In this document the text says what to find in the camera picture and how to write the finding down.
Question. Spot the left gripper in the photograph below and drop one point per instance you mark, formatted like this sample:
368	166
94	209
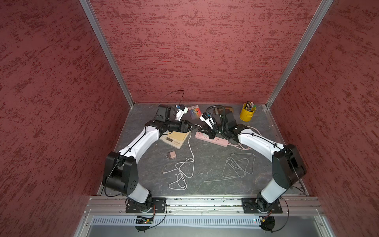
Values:
184	129

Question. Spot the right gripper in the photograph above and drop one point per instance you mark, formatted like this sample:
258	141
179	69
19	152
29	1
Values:
210	133

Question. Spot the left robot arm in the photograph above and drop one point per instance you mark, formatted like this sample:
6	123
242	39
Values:
121	171

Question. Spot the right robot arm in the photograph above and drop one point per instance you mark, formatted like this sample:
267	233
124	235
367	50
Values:
287	165

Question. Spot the yellow kitchen scale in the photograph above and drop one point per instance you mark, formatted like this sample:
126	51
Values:
175	139

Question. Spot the pink power strip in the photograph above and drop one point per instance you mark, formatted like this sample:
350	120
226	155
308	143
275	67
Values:
217	141

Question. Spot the colourful sticky flags pack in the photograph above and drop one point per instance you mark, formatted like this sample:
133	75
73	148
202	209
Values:
195	112

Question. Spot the brown striped glasses case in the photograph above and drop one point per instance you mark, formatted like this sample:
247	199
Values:
219	110

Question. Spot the pink USB charger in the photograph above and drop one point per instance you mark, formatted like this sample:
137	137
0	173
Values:
172	155

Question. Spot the yellow pen cup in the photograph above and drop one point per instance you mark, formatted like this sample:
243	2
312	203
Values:
247	111

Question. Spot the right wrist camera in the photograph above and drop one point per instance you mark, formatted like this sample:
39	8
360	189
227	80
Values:
206	118

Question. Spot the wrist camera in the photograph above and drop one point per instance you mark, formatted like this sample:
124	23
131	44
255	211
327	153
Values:
180	112
206	118

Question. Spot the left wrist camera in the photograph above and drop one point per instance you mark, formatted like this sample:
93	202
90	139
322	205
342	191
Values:
180	112

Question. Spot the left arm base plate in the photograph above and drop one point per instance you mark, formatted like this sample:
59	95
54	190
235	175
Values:
151	206

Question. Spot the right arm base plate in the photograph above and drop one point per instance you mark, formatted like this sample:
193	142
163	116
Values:
260	206

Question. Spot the left corner aluminium post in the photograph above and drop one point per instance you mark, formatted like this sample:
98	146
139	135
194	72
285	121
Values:
90	13

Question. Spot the corner aluminium post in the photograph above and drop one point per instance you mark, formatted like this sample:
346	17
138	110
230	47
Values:
90	13
301	47

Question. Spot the right corner aluminium post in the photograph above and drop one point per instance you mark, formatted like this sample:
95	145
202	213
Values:
301	47

